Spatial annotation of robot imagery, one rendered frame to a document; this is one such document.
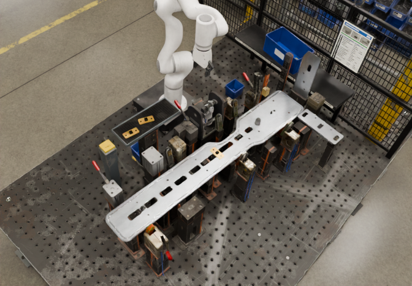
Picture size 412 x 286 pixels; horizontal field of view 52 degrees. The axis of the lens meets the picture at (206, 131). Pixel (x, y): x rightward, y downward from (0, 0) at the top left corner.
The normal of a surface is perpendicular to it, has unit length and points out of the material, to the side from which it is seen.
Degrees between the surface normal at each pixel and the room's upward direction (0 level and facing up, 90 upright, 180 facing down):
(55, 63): 0
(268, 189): 0
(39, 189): 0
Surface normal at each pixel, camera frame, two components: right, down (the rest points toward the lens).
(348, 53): -0.73, 0.51
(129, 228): 0.07, -0.62
